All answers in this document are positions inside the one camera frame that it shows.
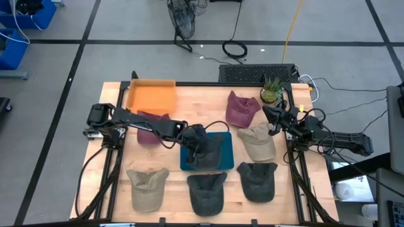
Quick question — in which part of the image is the grey box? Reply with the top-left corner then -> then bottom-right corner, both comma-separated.
375,168 -> 404,227

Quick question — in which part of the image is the yellow cable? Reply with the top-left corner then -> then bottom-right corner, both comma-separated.
282,0 -> 304,64

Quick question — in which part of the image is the large blue storage crate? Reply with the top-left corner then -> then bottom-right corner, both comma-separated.
0,0 -> 57,30

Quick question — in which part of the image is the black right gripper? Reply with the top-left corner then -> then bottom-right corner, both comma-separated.
262,100 -> 300,137

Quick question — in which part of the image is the black floor fan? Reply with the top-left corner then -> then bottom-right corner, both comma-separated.
166,0 -> 196,53

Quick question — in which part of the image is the coiled black cable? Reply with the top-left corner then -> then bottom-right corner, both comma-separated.
222,0 -> 249,61

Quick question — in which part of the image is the white cable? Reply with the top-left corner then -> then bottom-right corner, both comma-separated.
299,74 -> 320,103

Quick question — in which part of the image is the black baseball cap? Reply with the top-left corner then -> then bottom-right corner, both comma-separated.
186,172 -> 228,218
236,161 -> 278,204
185,131 -> 224,172

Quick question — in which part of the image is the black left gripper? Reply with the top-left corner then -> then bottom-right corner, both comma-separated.
182,124 -> 213,167

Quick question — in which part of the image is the maroon baseball cap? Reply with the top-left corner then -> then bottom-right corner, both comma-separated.
225,90 -> 262,129
136,110 -> 171,146

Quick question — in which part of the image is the black perforated computer case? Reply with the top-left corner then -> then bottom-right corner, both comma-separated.
218,63 -> 300,84

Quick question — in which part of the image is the thin black floor cable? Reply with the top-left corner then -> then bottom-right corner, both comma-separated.
311,77 -> 388,93

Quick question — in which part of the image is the orange plastic bin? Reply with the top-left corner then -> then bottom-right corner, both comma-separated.
126,78 -> 177,116

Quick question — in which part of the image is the black item in crate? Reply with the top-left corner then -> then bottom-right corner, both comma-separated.
15,0 -> 45,16

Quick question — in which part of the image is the beige baseball cap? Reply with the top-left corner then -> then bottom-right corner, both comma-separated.
126,168 -> 170,213
237,122 -> 277,163

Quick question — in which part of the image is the grey flat base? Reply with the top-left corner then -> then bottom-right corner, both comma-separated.
0,69 -> 30,81

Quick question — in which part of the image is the grey cabinet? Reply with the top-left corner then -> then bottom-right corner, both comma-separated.
386,84 -> 404,176

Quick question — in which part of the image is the blue plastic bin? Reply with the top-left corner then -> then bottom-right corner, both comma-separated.
179,131 -> 235,172

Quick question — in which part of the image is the black aluminium table frame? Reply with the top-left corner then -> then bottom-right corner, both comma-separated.
75,71 -> 340,226

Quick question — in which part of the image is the small blue storage crate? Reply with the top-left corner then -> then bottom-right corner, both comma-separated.
0,28 -> 29,71

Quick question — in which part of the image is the potted succulent plant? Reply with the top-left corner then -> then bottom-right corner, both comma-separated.
259,75 -> 285,105

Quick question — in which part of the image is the black beam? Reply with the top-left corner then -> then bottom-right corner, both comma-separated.
328,153 -> 391,183

